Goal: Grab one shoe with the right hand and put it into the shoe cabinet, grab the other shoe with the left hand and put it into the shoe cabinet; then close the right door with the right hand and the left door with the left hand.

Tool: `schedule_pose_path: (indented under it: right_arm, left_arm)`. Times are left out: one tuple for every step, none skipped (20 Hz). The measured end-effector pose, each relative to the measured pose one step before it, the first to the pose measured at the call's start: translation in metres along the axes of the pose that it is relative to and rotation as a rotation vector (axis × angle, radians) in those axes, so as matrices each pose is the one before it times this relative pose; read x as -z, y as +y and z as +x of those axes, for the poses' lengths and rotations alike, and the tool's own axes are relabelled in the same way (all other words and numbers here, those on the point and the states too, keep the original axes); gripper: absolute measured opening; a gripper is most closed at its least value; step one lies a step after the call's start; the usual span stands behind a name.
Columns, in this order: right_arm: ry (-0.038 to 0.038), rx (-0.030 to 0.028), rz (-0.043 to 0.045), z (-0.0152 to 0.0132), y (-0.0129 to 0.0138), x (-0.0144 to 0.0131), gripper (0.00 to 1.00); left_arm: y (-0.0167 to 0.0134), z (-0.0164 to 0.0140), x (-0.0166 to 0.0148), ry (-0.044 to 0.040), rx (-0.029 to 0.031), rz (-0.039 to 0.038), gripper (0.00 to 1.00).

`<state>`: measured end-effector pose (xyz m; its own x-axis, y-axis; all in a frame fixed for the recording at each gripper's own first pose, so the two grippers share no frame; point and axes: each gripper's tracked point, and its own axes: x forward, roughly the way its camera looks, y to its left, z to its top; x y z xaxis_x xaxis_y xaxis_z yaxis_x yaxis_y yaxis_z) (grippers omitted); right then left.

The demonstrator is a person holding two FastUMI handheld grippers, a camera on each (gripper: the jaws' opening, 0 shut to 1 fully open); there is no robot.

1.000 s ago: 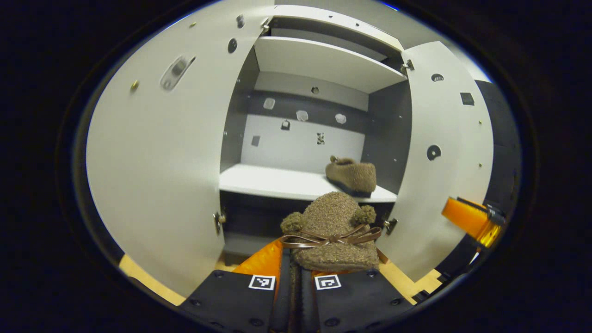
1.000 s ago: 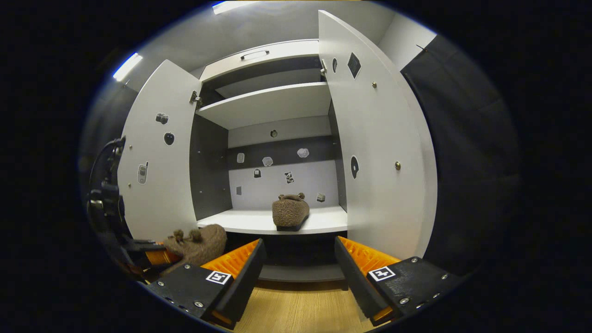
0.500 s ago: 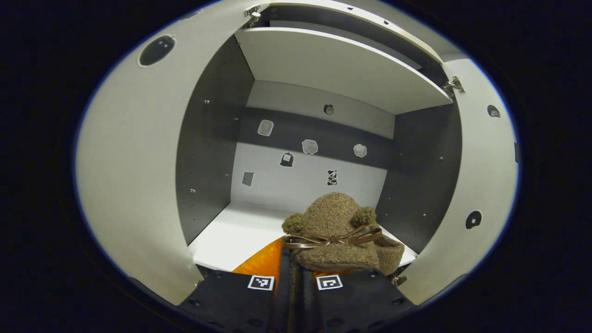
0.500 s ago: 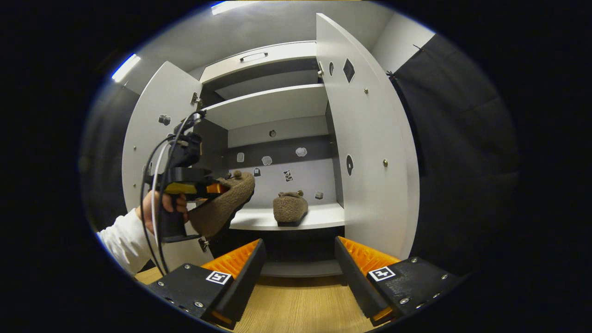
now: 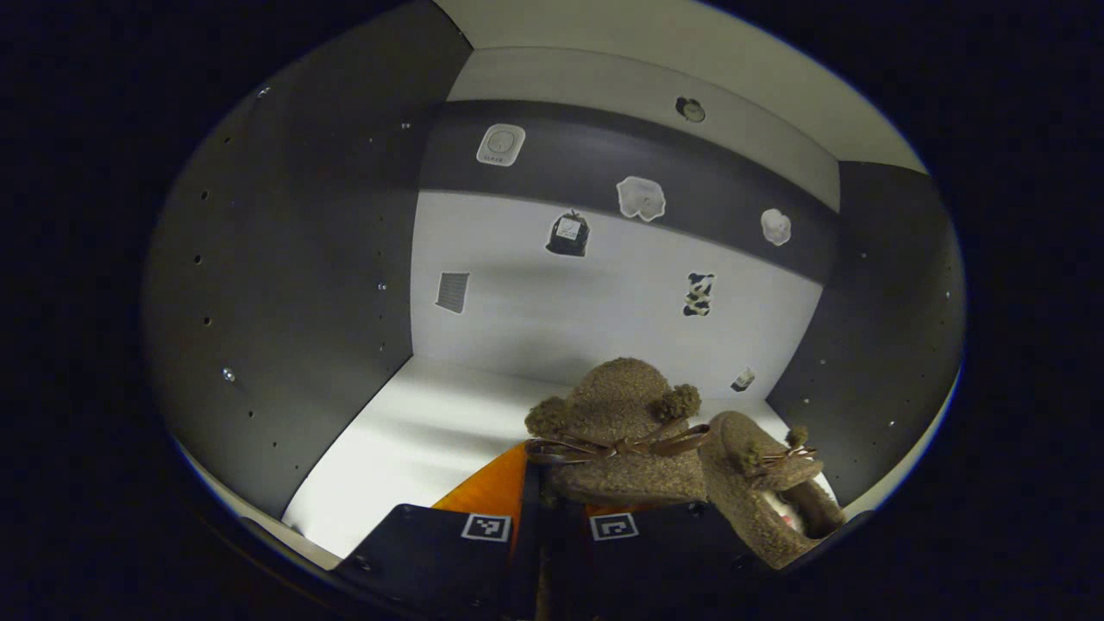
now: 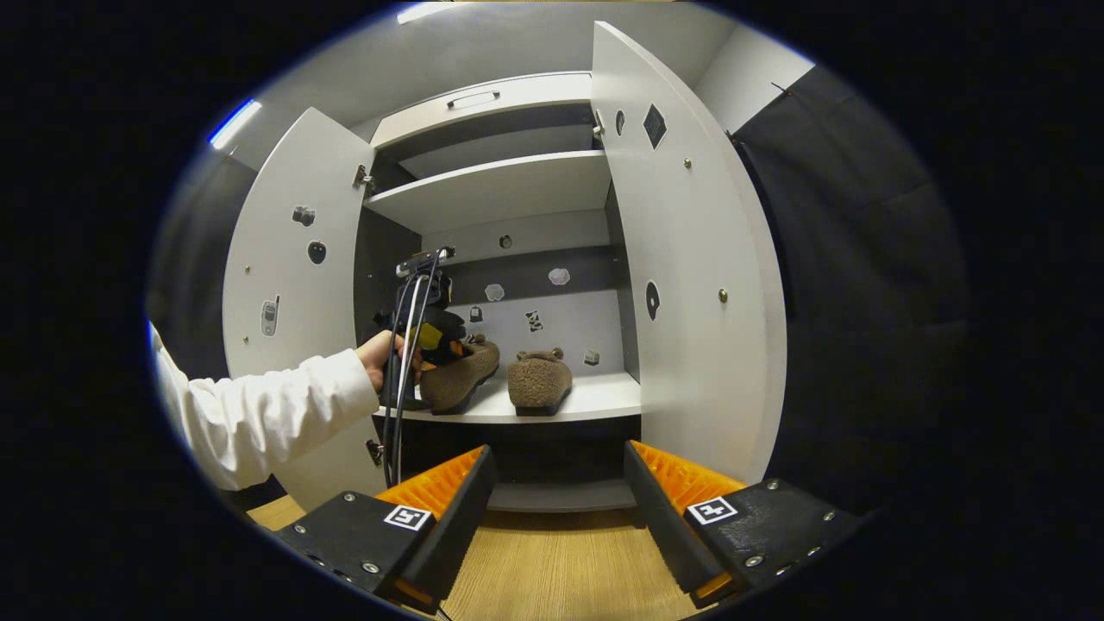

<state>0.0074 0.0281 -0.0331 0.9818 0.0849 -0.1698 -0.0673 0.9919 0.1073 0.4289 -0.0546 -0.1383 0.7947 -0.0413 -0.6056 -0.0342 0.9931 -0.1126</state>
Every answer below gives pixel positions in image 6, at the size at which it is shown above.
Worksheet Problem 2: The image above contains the brown fuzzy shoe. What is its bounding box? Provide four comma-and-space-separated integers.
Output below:
421, 335, 501, 416
506, 348, 574, 418

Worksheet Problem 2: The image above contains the large ceiling light panel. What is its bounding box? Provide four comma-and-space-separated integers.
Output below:
397, 0, 458, 25

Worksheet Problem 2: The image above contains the black cable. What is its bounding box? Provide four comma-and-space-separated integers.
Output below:
379, 276, 417, 486

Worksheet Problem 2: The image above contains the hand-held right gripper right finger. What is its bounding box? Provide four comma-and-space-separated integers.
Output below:
623, 440, 868, 609

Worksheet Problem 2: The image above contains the white cabinet drawer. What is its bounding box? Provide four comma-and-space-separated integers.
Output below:
371, 72, 594, 149

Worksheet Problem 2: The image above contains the white door with phone sticker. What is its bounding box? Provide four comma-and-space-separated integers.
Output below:
223, 106, 389, 511

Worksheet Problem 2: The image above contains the white door with cat sticker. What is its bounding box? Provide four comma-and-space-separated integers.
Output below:
591, 21, 787, 486

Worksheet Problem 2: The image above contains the white shoe cabinet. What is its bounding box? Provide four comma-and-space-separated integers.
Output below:
352, 71, 643, 514

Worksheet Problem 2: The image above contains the white cable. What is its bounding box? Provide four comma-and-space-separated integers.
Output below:
392, 257, 434, 488

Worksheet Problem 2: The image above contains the small ceiling light panel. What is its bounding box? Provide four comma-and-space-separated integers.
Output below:
210, 97, 262, 149

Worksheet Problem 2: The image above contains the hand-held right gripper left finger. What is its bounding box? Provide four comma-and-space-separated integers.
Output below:
274, 444, 499, 615

